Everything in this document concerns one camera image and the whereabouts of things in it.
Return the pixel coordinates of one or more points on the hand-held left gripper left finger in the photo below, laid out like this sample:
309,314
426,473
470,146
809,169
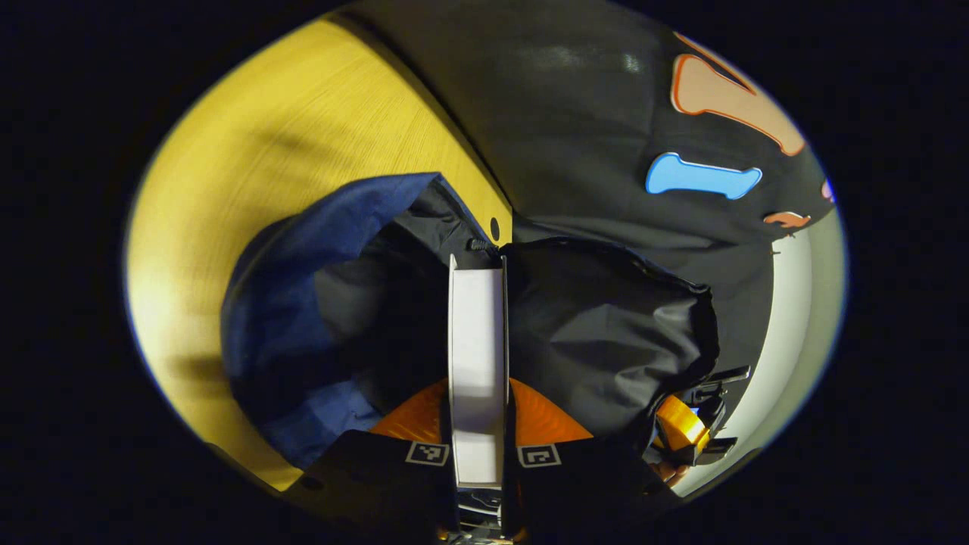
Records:
378,477

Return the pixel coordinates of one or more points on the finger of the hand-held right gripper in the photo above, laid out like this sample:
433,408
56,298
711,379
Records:
681,428

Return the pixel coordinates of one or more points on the black backdrop cloth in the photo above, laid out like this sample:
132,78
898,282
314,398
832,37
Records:
568,113

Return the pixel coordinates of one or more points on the blue schoolbag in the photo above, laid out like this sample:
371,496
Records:
280,303

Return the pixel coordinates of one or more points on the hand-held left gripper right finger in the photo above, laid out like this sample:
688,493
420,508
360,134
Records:
575,484

